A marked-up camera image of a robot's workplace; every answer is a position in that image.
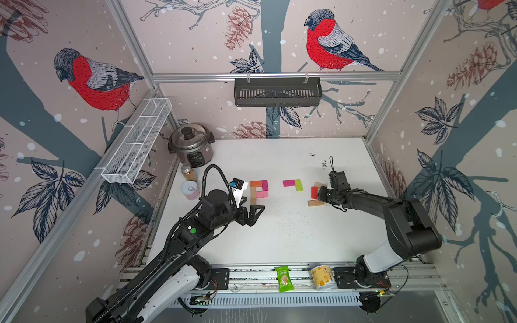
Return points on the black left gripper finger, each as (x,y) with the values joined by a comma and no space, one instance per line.
(252,219)
(256,209)

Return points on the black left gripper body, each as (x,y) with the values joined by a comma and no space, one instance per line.
(230,214)

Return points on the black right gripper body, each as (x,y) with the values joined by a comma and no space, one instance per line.
(328,194)

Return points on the light pink block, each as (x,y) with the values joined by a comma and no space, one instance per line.
(262,195)

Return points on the orange block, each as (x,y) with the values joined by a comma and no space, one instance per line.
(257,184)

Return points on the magenta block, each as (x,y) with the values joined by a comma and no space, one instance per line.
(265,186)
(289,183)

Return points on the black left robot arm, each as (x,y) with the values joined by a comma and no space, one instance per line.
(178,268)

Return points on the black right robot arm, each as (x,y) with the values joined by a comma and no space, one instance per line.
(410,231)

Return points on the wooden cylinder block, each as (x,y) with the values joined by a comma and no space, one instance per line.
(320,185)
(315,203)

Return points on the red block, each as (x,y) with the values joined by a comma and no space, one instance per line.
(314,193)

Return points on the lower wooden cylinder block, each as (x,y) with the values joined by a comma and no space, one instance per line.
(315,203)

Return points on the pink tin can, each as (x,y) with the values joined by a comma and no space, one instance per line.
(191,190)

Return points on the glass spice jar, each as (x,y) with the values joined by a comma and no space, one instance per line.
(188,173)

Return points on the silver rice cooker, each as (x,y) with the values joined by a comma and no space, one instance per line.
(192,145)

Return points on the green snack packet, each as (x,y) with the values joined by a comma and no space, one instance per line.
(284,280)

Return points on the black hanging metal basket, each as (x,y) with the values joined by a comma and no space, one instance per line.
(277,92)

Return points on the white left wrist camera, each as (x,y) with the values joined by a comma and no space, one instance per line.
(238,188)

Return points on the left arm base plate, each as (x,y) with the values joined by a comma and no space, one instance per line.
(219,280)

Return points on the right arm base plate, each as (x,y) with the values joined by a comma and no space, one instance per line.
(350,278)

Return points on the yellow cup on rail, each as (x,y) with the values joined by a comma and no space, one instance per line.
(323,278)

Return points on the white wire basket shelf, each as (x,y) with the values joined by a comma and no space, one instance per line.
(130,156)

